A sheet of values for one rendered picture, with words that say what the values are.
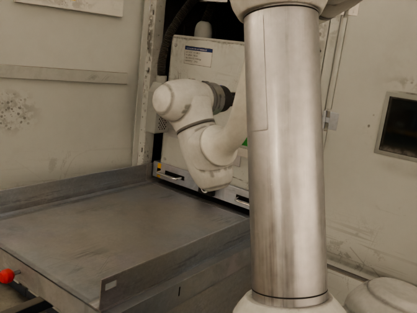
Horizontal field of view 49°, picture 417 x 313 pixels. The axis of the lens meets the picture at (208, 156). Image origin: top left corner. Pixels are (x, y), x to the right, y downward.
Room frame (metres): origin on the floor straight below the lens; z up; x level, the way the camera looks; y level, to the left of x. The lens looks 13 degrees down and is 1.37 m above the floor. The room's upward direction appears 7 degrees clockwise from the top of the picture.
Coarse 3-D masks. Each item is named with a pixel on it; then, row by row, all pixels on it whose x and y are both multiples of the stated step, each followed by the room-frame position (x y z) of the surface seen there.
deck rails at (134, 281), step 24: (120, 168) 1.55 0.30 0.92; (144, 168) 1.65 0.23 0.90; (0, 192) 1.19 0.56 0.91; (24, 192) 1.25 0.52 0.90; (48, 192) 1.32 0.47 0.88; (72, 192) 1.39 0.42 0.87; (96, 192) 1.46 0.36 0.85; (0, 216) 1.17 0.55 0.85; (216, 240) 1.09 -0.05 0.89; (240, 240) 1.18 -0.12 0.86; (144, 264) 0.88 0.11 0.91; (168, 264) 0.94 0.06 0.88; (192, 264) 1.01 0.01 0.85; (120, 288) 0.83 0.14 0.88; (144, 288) 0.88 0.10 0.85
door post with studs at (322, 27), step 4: (328, 20) 1.30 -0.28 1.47; (320, 24) 1.31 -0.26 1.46; (324, 24) 1.30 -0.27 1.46; (320, 28) 1.31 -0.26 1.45; (324, 28) 1.30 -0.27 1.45; (320, 32) 1.31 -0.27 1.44; (324, 32) 1.30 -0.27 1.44; (320, 36) 1.30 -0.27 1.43; (324, 36) 1.30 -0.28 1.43; (320, 40) 1.30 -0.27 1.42; (324, 40) 1.30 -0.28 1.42; (320, 44) 1.30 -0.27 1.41; (324, 44) 1.30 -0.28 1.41; (320, 48) 1.30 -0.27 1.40; (320, 52) 1.30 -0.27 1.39; (320, 56) 1.30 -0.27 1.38; (320, 60) 1.30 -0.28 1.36; (320, 64) 1.30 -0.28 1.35
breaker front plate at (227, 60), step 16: (176, 48) 1.66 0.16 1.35; (224, 48) 1.54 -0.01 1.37; (240, 48) 1.50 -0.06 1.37; (176, 64) 1.65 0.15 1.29; (224, 64) 1.53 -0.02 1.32; (240, 64) 1.50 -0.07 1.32; (208, 80) 1.57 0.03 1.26; (224, 80) 1.53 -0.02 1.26; (224, 112) 1.52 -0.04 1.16; (176, 144) 1.63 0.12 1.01; (176, 160) 1.63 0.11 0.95; (240, 160) 1.47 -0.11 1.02; (240, 176) 1.46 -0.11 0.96
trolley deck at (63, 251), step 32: (128, 192) 1.51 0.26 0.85; (160, 192) 1.55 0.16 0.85; (0, 224) 1.12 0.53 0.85; (32, 224) 1.15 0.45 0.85; (64, 224) 1.17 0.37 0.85; (96, 224) 1.20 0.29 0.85; (128, 224) 1.23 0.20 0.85; (160, 224) 1.25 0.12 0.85; (192, 224) 1.28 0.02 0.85; (224, 224) 1.31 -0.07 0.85; (0, 256) 1.00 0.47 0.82; (32, 256) 0.97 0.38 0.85; (64, 256) 0.99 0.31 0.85; (96, 256) 1.01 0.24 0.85; (128, 256) 1.03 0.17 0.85; (224, 256) 1.09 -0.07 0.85; (32, 288) 0.92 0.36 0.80; (64, 288) 0.85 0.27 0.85; (96, 288) 0.87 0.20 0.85; (160, 288) 0.90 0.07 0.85; (192, 288) 0.97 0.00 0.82
